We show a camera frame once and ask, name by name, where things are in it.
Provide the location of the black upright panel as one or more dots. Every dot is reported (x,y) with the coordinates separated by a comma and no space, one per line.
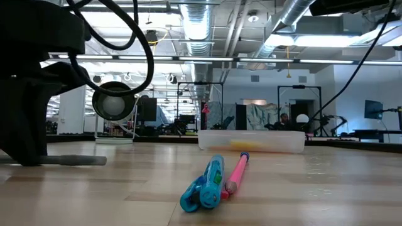
(241,117)

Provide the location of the silver slanted ventilation duct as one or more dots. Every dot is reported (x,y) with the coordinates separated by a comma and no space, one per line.
(292,12)

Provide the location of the black table edge rail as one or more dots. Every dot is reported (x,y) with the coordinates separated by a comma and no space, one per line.
(69,138)

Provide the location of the round white ceiling fixture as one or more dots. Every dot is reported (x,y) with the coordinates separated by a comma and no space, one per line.
(252,18)

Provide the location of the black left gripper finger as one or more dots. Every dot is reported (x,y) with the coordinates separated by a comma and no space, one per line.
(22,132)

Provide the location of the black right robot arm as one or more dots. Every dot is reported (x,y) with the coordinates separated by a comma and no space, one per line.
(348,6)

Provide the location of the silver ribbed ventilation duct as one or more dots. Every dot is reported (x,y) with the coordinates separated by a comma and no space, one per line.
(197,25)

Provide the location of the translucent plastic supply box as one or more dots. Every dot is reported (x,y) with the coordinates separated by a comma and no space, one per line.
(282,141)

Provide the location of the white globe lamp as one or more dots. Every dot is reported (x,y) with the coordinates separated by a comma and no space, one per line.
(303,118)

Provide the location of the person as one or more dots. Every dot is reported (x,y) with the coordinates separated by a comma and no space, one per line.
(284,120)

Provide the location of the grey crumpled cover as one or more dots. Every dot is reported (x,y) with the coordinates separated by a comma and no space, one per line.
(260,117)

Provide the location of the black metal frame rig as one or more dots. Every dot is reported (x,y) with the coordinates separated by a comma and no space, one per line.
(298,86)
(201,83)

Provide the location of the black background desk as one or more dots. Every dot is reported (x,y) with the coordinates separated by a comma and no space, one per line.
(377,132)

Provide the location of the long ceiling light bar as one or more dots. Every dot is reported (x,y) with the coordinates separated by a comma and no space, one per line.
(204,58)

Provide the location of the small red pink object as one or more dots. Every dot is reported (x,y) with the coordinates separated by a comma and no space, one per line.
(205,109)

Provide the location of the white pillar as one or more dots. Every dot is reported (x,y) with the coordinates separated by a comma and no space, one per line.
(72,113)

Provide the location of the long grey marker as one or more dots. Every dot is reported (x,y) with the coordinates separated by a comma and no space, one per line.
(78,160)

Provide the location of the yellow highlighter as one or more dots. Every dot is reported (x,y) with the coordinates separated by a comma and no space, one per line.
(246,145)

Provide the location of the wall-mounted dark monitor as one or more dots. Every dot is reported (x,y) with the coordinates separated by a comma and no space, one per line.
(373,110)

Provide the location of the round magnifier lamp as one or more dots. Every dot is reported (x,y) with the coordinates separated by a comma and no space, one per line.
(113,105)

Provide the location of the black ceiling spotlight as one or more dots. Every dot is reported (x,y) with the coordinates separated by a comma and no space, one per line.
(172,79)

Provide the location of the black background robot arm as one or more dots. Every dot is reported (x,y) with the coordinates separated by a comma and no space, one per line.
(333,122)
(180,124)
(224,122)

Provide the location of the blue multicolour click pen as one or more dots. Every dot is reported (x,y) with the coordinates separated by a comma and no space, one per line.
(207,188)

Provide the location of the black computer monitor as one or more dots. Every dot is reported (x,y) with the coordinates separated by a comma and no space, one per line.
(147,110)

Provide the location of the pink pencil with blue cap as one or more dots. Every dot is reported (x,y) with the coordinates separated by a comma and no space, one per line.
(237,174)

